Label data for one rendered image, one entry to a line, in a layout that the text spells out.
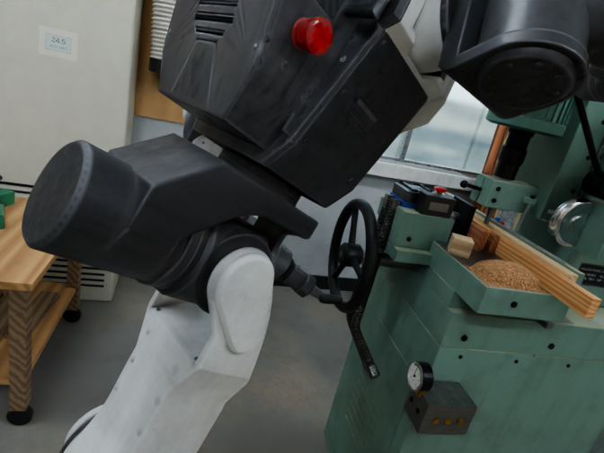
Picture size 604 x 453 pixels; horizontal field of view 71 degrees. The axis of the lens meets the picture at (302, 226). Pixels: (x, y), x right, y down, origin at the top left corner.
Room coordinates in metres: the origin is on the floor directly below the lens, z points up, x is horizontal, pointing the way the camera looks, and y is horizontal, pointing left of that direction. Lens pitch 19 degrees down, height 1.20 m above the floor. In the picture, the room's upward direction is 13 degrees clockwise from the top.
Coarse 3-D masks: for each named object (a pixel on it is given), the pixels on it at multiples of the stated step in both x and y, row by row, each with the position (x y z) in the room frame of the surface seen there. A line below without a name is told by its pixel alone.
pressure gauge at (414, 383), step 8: (408, 368) 0.81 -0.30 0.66; (416, 368) 0.79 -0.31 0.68; (424, 368) 0.77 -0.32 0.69; (408, 376) 0.80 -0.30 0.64; (416, 376) 0.78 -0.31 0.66; (424, 376) 0.76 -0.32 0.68; (432, 376) 0.77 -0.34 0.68; (416, 384) 0.77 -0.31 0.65; (424, 384) 0.75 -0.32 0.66; (432, 384) 0.76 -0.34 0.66; (416, 392) 0.79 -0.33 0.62; (424, 392) 0.78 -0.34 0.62
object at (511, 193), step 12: (480, 180) 1.09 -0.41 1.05; (492, 180) 1.05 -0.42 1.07; (504, 180) 1.08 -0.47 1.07; (480, 192) 1.07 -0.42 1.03; (492, 192) 1.05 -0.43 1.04; (504, 192) 1.05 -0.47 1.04; (516, 192) 1.06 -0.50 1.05; (528, 192) 1.07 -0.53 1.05; (492, 204) 1.05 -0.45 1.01; (504, 204) 1.06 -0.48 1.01; (516, 204) 1.06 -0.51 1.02
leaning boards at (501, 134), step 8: (496, 128) 2.55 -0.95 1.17; (504, 128) 2.56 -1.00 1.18; (496, 136) 2.54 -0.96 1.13; (504, 136) 2.54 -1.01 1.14; (496, 144) 2.54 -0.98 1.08; (488, 152) 2.55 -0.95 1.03; (496, 152) 2.55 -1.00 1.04; (488, 160) 2.53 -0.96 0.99; (496, 160) 2.53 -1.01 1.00; (488, 168) 2.54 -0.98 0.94; (480, 208) 2.54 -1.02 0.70; (496, 216) 2.40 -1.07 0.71
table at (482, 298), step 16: (448, 240) 1.02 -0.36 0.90; (400, 256) 0.95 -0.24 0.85; (416, 256) 0.96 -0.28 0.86; (432, 256) 0.97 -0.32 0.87; (448, 256) 0.92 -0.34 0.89; (480, 256) 0.95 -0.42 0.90; (496, 256) 0.98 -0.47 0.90; (448, 272) 0.90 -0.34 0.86; (464, 272) 0.85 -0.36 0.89; (464, 288) 0.83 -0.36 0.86; (480, 288) 0.79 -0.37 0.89; (496, 288) 0.78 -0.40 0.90; (480, 304) 0.77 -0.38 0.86; (496, 304) 0.78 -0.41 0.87; (512, 304) 0.79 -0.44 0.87; (528, 304) 0.80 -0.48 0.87; (544, 304) 0.81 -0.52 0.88; (560, 304) 0.82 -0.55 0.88; (560, 320) 0.82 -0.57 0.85
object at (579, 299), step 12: (504, 240) 1.00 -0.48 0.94; (504, 252) 0.98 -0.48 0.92; (516, 252) 0.94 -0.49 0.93; (528, 264) 0.90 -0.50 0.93; (540, 264) 0.87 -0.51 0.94; (540, 276) 0.86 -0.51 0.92; (552, 276) 0.83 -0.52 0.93; (552, 288) 0.82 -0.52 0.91; (564, 288) 0.79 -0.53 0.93; (576, 288) 0.77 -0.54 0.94; (564, 300) 0.78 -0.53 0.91; (576, 300) 0.76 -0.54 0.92; (588, 300) 0.74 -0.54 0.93; (600, 300) 0.74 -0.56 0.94; (576, 312) 0.75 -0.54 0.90; (588, 312) 0.73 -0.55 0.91
